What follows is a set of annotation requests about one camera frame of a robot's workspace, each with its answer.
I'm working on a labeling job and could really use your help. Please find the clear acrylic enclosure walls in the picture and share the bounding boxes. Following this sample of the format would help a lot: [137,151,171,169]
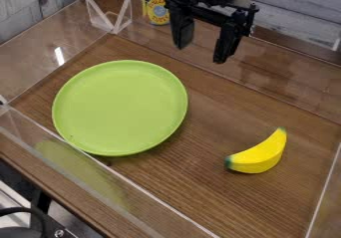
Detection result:
[0,1,341,238]

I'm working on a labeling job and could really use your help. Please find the black cable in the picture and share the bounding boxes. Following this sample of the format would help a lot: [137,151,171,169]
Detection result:
[0,206,48,238]

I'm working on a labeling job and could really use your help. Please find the clear acrylic corner bracket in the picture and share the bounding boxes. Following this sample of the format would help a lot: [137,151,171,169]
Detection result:
[85,0,132,35]

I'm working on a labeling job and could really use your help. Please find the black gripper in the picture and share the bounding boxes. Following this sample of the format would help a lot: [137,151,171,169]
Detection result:
[165,0,259,64]

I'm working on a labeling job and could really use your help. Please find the yellow toy banana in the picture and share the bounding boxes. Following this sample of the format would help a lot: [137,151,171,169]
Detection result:
[224,127,287,174]

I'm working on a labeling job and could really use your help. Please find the green round plate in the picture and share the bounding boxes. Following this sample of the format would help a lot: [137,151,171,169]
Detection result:
[52,60,187,156]

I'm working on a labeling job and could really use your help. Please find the yellow blue tin can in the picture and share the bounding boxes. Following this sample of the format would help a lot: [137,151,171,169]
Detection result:
[143,0,169,26]

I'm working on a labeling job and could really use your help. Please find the black table leg bracket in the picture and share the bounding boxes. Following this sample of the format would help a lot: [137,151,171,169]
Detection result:
[28,188,78,238]

